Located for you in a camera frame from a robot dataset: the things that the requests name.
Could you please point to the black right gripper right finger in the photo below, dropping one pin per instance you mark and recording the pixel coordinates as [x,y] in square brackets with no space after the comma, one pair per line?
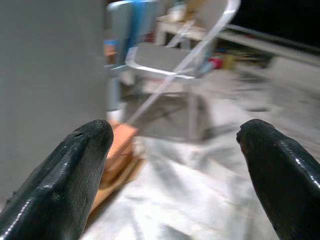
[282,180]

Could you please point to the grey padded chair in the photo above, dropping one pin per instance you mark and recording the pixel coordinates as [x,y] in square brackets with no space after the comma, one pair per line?
[117,30]

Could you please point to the white low table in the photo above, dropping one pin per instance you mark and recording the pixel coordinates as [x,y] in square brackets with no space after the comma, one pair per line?
[175,27]

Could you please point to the grey white folding chair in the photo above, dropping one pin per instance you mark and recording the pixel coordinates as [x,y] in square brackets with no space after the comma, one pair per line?
[155,57]

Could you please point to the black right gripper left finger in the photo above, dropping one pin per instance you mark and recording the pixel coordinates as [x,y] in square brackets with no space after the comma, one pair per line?
[62,180]

